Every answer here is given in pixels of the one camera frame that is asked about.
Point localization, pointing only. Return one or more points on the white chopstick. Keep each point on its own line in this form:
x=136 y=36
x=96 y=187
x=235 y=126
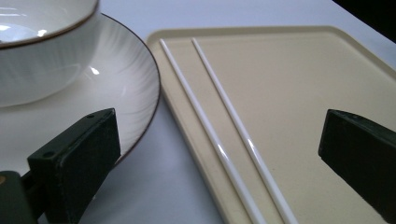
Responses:
x=205 y=124
x=236 y=121

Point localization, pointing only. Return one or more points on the white bowl with dark rim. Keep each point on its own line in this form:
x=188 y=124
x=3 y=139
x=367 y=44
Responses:
x=40 y=62

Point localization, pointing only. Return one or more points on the white plate with dark rim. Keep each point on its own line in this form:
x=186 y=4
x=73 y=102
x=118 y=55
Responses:
x=118 y=93

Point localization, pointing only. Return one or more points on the beige plastic tray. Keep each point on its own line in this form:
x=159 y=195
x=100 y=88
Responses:
x=295 y=93

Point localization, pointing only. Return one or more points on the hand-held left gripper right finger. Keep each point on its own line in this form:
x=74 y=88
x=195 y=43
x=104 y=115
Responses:
x=361 y=155

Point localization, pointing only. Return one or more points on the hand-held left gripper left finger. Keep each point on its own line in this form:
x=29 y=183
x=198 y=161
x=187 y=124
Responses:
x=81 y=161

